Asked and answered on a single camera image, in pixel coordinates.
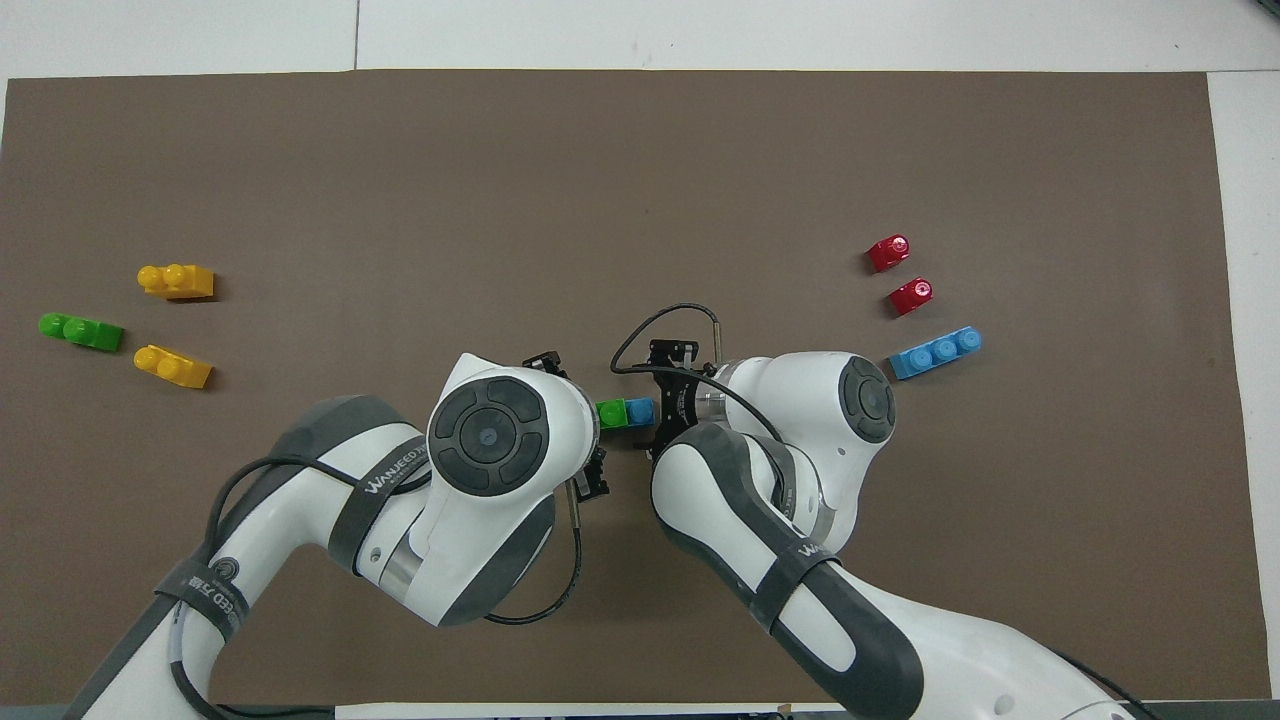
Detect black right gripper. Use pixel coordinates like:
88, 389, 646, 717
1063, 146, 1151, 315
523, 340, 713, 501

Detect yellow two-stud toy block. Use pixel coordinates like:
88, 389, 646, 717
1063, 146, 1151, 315
137, 263, 216, 301
133, 344, 214, 390

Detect brown paper table mat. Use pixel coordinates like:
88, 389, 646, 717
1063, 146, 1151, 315
0, 69, 1273, 707

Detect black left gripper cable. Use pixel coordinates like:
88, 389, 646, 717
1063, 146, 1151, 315
482, 478, 585, 627

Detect black floor cable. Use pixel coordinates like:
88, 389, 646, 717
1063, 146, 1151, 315
215, 704, 336, 720

